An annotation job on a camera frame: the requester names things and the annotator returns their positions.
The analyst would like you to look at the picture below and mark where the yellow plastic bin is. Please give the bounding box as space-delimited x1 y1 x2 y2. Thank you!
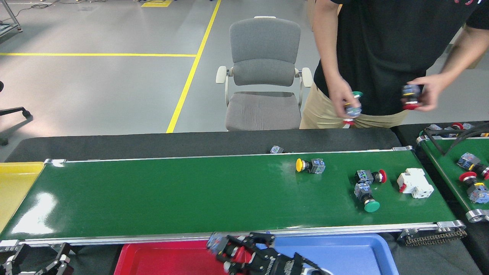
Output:
0 162 45 233

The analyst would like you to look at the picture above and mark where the grey office chair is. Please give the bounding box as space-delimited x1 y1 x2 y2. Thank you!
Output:
216 16 313 131

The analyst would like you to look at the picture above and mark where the person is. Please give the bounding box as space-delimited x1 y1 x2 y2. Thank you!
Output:
299 0 489 129

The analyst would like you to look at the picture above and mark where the metal frame cart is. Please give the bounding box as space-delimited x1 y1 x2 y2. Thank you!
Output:
0 0 23 37

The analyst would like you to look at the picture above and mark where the person's right hand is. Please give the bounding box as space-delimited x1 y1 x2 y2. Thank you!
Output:
327 74 361 119

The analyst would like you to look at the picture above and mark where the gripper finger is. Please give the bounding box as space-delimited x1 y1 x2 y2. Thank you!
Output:
0 244 31 275
36 243 73 275

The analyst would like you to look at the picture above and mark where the black cable bundle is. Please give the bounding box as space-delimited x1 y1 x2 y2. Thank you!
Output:
423 122 489 155

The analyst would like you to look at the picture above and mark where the blue plastic tray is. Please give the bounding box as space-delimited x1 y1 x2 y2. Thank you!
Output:
252 233 400 275

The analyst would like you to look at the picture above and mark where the black conveyor drive chain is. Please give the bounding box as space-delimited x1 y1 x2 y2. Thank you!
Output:
403 228 468 246

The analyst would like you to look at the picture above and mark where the yellow push button switch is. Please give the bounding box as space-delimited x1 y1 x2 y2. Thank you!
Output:
296 158 326 175

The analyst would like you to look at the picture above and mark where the black swivel chair base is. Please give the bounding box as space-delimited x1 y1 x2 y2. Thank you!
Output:
0 81 33 146

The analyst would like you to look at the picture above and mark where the white circuit breaker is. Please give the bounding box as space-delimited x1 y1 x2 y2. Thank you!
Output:
397 168 435 199

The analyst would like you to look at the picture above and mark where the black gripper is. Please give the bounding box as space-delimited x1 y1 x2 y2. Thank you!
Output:
219 232 306 275

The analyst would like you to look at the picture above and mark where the person's left hand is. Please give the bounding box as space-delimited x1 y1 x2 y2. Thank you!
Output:
407 73 444 112

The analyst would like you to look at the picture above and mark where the long green conveyor belt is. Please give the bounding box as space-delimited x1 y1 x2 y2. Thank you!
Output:
0 146 467 252

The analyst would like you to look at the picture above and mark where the red plastic tray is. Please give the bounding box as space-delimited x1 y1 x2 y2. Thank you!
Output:
114 239 251 275

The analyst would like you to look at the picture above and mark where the narrow green conveyor belt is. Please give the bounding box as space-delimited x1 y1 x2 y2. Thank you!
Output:
416 134 489 223

